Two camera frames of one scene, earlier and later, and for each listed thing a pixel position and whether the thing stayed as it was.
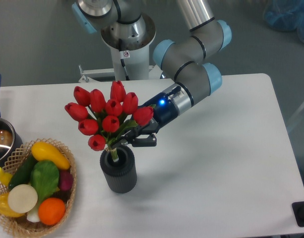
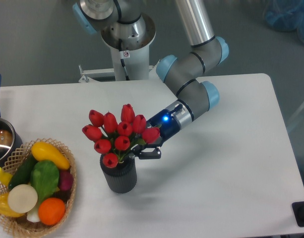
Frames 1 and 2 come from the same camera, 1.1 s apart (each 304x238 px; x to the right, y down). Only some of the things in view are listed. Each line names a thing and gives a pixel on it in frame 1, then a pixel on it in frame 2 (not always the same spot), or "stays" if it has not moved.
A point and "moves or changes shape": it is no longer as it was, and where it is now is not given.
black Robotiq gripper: x=164 y=112 to x=167 y=123
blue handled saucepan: x=7 y=142 stays
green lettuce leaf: x=44 y=177 stays
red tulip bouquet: x=107 y=120 moves or changes shape
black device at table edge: x=302 y=212 stays
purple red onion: x=66 y=180 stays
